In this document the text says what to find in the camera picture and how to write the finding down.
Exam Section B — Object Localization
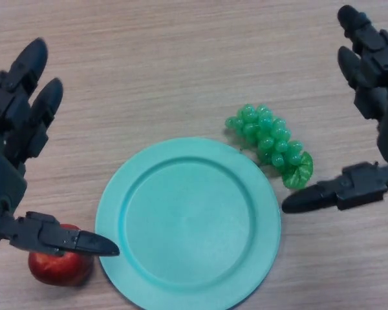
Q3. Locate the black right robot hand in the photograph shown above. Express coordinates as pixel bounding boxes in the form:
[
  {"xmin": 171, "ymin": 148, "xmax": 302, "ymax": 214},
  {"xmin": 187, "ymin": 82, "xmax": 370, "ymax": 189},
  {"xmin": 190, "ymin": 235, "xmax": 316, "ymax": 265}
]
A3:
[{"xmin": 281, "ymin": 5, "xmax": 388, "ymax": 214}]

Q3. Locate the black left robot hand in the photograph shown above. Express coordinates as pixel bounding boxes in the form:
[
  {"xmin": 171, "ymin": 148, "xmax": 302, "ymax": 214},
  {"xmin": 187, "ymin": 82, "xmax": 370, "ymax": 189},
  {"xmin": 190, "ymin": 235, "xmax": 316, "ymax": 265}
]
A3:
[{"xmin": 0, "ymin": 37, "xmax": 120, "ymax": 258}]

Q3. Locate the red apple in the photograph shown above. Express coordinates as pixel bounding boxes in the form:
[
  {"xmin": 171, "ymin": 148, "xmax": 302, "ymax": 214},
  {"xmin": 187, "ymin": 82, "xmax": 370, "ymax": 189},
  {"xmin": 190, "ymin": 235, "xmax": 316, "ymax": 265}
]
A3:
[{"xmin": 28, "ymin": 223, "xmax": 94, "ymax": 287}]

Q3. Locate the turquoise round plate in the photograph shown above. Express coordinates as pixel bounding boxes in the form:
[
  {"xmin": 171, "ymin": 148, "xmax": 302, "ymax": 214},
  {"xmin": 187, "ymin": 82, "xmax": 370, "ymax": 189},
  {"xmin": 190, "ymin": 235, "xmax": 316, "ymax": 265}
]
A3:
[{"xmin": 94, "ymin": 136, "xmax": 282, "ymax": 310}]

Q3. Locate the green grape bunch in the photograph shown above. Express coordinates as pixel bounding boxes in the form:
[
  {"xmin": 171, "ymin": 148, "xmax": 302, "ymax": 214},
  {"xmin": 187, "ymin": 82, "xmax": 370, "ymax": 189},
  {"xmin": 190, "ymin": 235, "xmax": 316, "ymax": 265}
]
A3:
[{"xmin": 225, "ymin": 103, "xmax": 314, "ymax": 190}]

